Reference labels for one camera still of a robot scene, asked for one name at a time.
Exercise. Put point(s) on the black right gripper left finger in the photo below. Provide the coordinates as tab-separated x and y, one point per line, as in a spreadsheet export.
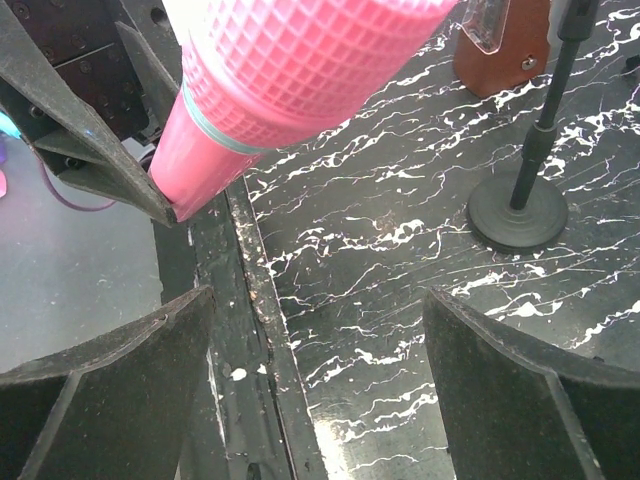
114	407

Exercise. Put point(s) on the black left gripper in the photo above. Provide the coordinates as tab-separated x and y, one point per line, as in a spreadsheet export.
78	78

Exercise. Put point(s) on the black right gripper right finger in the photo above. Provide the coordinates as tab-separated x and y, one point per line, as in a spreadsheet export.
516	407

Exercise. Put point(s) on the pink microphone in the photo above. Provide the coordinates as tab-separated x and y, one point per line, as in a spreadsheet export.
263	75

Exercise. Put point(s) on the brown wooden metronome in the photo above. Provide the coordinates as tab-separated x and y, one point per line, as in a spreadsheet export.
501	45

